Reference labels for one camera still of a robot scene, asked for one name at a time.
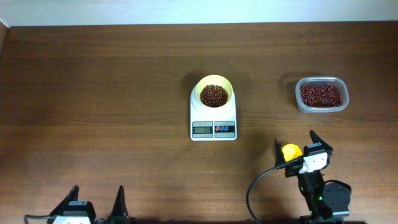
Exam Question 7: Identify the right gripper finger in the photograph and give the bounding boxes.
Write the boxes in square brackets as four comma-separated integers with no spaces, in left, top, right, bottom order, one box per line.
[308,130,330,149]
[274,139,285,168]

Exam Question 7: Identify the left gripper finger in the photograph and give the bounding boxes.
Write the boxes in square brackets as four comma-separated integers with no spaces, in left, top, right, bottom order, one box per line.
[110,185,129,223]
[49,185,79,216]

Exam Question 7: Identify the yellow measuring scoop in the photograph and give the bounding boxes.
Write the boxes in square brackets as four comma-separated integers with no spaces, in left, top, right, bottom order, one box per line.
[282,144,302,162]

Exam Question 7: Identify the red adzuki beans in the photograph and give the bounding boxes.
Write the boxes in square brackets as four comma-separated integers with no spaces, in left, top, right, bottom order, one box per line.
[200,84,342,108]

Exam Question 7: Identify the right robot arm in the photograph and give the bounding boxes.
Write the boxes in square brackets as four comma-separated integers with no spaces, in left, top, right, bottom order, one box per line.
[274,130,352,223]

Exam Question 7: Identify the white digital kitchen scale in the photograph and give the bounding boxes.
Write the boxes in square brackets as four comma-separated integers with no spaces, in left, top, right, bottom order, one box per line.
[190,84,238,141]

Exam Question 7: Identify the pale yellow plastic bowl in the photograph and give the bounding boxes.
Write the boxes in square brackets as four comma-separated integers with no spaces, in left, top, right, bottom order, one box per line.
[195,75,233,108]

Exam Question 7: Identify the clear plastic container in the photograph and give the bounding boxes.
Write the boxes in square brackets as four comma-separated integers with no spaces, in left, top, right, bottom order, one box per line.
[295,77,349,113]

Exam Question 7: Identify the right black cable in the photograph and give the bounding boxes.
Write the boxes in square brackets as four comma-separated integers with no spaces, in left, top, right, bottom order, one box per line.
[245,157,304,224]

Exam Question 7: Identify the black cable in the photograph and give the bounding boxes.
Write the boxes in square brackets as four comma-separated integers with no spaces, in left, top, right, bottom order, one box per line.
[245,157,304,224]
[23,213,52,224]

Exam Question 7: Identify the left black cable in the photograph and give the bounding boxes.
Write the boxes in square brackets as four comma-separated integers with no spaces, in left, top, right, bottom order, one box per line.
[23,213,52,224]

